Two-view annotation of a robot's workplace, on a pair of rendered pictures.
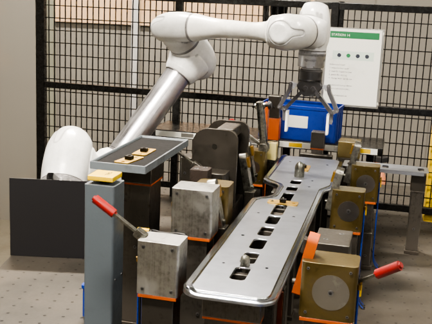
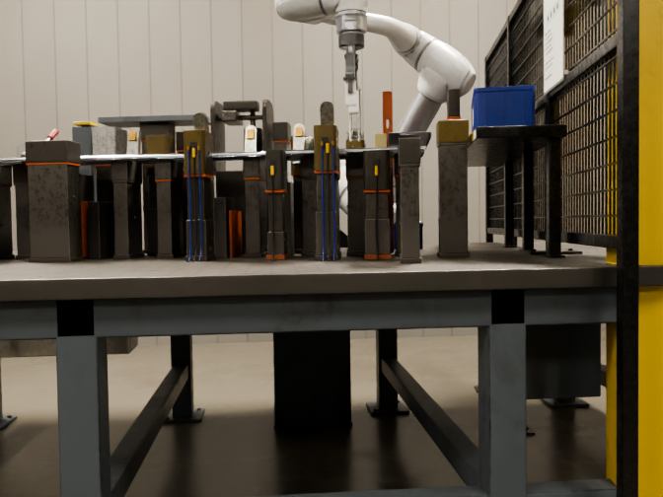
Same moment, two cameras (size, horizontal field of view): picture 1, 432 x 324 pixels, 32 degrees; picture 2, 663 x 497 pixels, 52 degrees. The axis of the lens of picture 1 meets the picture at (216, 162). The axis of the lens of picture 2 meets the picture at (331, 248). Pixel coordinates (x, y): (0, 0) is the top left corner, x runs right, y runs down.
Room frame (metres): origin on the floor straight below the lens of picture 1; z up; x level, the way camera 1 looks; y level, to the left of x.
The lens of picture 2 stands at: (2.18, -2.25, 0.80)
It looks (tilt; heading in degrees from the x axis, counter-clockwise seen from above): 2 degrees down; 82
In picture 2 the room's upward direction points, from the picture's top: 1 degrees counter-clockwise
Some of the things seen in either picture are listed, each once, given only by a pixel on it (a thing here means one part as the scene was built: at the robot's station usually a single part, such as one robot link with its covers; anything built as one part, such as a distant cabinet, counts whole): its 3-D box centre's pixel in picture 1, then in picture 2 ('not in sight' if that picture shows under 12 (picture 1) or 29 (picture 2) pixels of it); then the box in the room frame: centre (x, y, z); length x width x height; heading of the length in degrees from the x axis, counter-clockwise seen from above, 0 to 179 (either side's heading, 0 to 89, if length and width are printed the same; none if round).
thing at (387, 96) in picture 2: (263, 171); (388, 172); (2.64, -0.17, 0.95); 0.03 x 0.01 x 0.50; 167
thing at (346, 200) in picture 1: (349, 248); (197, 196); (2.07, -0.39, 0.87); 0.12 x 0.07 x 0.35; 77
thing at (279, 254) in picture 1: (284, 206); (187, 157); (2.04, -0.19, 1.00); 1.38 x 0.22 x 0.02; 167
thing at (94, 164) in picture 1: (143, 152); (157, 121); (1.91, 0.19, 1.16); 0.37 x 0.14 x 0.02; 167
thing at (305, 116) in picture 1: (301, 119); (500, 118); (2.95, -0.32, 1.09); 0.30 x 0.17 x 0.13; 72
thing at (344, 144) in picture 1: (346, 188); (452, 189); (2.75, -0.49, 0.88); 0.08 x 0.08 x 0.36; 77
